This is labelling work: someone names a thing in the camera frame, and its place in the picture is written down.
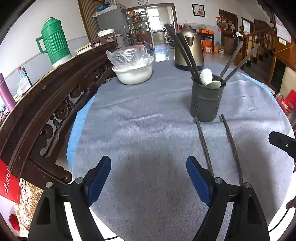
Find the dark chopstick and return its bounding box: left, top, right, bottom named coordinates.
left=222, top=43, right=260, bottom=87
left=217, top=41, right=244, bottom=81
left=176, top=31, right=201, bottom=84
left=164, top=24, right=195, bottom=81
left=194, top=117, right=214, bottom=176
left=220, top=114, right=243, bottom=186

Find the white plastic spoon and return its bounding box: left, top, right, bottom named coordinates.
left=200, top=68, right=213, bottom=86
left=205, top=80, right=222, bottom=88

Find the person's right hand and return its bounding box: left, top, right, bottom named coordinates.
left=285, top=196, right=296, bottom=209

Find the red plastic chair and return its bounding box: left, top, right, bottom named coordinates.
left=275, top=89, right=296, bottom=115

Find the red paper bag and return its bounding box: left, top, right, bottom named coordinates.
left=0, top=160, right=22, bottom=203

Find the dark carved wooden sideboard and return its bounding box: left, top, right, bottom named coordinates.
left=1, top=41, right=117, bottom=188

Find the dark grey utensil holder cup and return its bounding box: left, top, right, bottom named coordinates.
left=190, top=78, right=226, bottom=123

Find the wooden staircase railing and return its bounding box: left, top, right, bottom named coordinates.
left=234, top=27, right=276, bottom=69

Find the purple thermos bottle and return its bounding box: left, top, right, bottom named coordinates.
left=0, top=73, right=16, bottom=112

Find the grey fleece table cloth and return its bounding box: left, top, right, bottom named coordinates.
left=66, top=61, right=293, bottom=240

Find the dark wooden dining table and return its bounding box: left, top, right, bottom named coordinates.
left=197, top=29, right=215, bottom=54

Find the gold electric kettle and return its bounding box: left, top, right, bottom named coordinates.
left=174, top=26, right=205, bottom=71

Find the plastic water bottle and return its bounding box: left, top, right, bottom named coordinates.
left=18, top=67, right=32, bottom=86

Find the framed flower picture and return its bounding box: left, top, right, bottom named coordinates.
left=192, top=4, right=205, bottom=17

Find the white plastic basin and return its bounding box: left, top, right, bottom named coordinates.
left=112, top=60, right=154, bottom=85

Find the clear plastic bag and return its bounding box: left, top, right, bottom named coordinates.
left=106, top=45, right=154, bottom=70

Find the green thermos jug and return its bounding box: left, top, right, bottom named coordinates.
left=36, top=17, right=72, bottom=69

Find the grey refrigerator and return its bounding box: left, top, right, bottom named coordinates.
left=93, top=3, right=137, bottom=47

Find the wall calendar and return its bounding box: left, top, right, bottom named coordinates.
left=274, top=15, right=292, bottom=43

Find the round wall clock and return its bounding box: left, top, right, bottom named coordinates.
left=137, top=0, right=149, bottom=6

